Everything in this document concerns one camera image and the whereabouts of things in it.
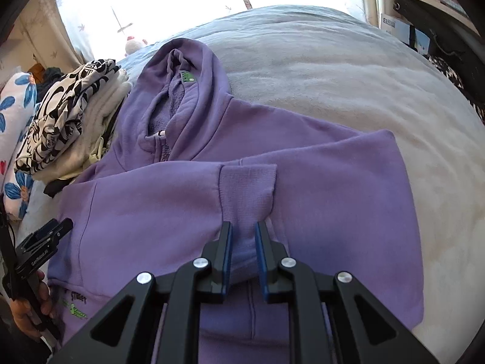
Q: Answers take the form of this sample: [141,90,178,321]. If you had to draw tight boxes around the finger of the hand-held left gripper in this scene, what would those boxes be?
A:
[48,218,74,242]
[15,223,58,253]

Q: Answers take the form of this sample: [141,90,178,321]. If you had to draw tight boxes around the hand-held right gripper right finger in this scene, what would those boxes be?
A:
[255,221,440,364]

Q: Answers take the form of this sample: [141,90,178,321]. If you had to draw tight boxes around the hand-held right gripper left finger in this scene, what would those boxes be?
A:
[47,221,233,364]

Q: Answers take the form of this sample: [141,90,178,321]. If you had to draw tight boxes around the purple zip hoodie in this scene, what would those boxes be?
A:
[47,38,425,364]

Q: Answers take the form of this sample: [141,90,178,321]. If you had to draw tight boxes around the stack of folded clothes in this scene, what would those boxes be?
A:
[14,59,122,177]

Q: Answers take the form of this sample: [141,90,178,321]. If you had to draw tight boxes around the person's left hand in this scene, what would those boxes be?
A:
[9,271,58,339]

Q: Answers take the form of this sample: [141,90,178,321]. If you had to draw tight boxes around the black folded garment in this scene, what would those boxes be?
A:
[43,178,72,198]

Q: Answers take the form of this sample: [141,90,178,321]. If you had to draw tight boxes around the white pillow blue flowers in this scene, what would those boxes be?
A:
[0,71,38,221]

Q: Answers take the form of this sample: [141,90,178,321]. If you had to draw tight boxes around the beige folded garment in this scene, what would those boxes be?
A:
[32,70,131,183]

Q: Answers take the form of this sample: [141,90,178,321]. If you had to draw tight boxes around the white plush toy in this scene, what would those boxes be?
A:
[125,36,146,54]

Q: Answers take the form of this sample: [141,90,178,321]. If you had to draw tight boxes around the grey-blue bed blanket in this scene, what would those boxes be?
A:
[15,5,485,364]

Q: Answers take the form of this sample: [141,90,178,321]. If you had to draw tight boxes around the beige curtain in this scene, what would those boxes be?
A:
[17,0,88,69]

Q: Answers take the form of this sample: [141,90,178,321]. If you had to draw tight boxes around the small sword ornament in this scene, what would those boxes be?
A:
[111,6,134,34]

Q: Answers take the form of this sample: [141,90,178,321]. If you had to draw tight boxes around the black white patterned cloth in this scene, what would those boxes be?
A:
[428,55,485,122]

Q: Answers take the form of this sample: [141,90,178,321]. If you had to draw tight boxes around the white printed box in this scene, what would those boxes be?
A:
[380,13,410,39]

